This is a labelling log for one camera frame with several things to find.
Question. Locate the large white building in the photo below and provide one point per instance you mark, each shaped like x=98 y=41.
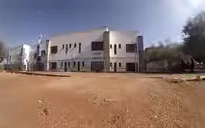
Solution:
x=86 y=50

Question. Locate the low concrete kerb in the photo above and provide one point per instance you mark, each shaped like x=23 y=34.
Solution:
x=46 y=74

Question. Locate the small white building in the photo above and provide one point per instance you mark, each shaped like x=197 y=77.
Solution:
x=23 y=55

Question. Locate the row of green trees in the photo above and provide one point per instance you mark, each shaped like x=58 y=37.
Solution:
x=200 y=36

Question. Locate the concrete slab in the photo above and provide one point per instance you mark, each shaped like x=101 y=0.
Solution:
x=203 y=77

